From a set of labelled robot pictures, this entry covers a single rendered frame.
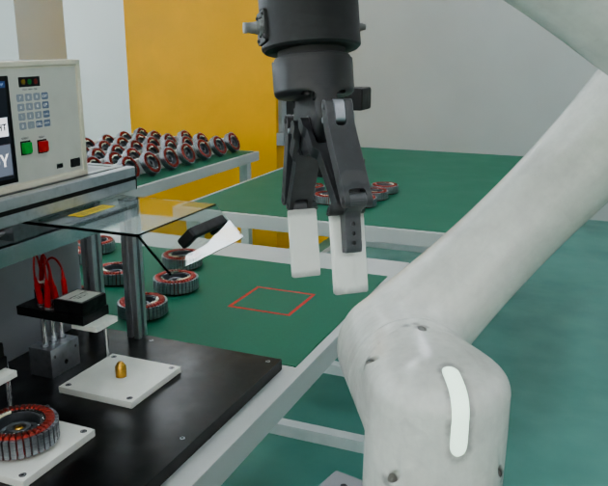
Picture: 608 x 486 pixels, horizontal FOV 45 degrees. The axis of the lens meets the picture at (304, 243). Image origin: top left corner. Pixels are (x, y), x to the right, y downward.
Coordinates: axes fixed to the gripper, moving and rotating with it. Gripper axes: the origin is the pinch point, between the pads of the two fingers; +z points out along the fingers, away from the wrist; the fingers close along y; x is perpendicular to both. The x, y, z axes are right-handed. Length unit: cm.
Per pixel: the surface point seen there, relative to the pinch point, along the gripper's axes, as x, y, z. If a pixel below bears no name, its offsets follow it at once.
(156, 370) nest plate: -12, -66, 23
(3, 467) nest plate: -36, -41, 28
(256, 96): 85, -389, -63
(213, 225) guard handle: -2, -55, -2
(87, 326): -23, -63, 13
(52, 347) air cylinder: -30, -70, 18
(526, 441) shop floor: 118, -154, 87
